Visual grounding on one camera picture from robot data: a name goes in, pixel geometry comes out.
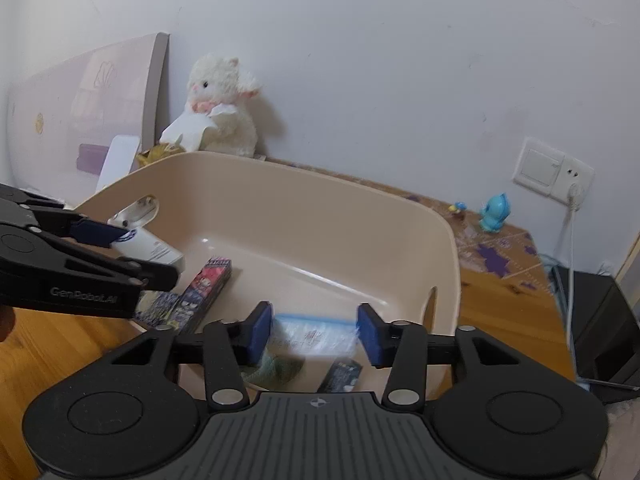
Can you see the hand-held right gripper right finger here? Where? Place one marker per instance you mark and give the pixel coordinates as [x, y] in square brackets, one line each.
[371, 336]

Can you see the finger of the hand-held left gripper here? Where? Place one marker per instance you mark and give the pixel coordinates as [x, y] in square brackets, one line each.
[150, 276]
[97, 232]

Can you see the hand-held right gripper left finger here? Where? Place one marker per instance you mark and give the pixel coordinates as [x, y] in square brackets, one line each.
[260, 334]

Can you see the white squeeze tube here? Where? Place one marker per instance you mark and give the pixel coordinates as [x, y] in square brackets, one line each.
[150, 247]

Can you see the clear zip bag blue seal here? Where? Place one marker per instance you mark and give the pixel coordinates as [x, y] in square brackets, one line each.
[312, 335]

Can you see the beige plastic basin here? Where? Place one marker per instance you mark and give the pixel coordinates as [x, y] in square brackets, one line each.
[310, 210]

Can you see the blue patterned packet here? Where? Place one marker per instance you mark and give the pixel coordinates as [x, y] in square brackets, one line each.
[157, 307]

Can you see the green packet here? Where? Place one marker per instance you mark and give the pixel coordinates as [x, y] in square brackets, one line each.
[272, 370]

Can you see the small dark box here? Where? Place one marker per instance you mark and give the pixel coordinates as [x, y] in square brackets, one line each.
[342, 376]

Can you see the red and black printed box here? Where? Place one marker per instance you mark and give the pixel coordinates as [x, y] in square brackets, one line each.
[207, 285]

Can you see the white card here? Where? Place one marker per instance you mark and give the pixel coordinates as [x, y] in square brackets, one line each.
[120, 160]

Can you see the yellow toy figure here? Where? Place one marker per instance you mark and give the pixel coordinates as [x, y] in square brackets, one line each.
[155, 154]

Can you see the pink picture board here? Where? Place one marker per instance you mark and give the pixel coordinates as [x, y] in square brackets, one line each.
[75, 115]

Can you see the white tissue paper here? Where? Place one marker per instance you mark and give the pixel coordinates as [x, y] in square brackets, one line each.
[187, 127]

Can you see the small duck toy figure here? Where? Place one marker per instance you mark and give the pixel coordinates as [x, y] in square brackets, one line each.
[457, 208]

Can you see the blue toy figure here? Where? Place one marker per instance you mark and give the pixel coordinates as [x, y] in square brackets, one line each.
[494, 212]

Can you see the white plush toy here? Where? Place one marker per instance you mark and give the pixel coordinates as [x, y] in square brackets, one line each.
[225, 110]

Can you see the white wall switch socket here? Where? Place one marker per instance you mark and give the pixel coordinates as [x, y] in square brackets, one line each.
[542, 172]

